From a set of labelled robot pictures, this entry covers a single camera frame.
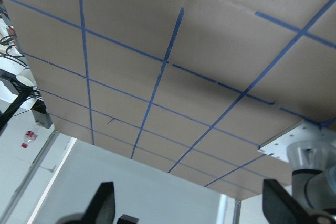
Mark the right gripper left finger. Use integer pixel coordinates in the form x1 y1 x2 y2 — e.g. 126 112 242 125
56 182 116 223

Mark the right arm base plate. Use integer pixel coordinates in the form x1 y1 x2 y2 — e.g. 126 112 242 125
258 120 335 163

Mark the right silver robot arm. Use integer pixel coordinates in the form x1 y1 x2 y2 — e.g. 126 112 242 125
57 141 335 223

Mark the red cap bottle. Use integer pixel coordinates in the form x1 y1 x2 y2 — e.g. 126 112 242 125
21 130 38 148

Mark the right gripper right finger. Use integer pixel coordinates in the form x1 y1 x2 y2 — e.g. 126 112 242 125
262 179 335 224

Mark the white paper cup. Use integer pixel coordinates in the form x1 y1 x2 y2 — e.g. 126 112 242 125
16 67 36 87

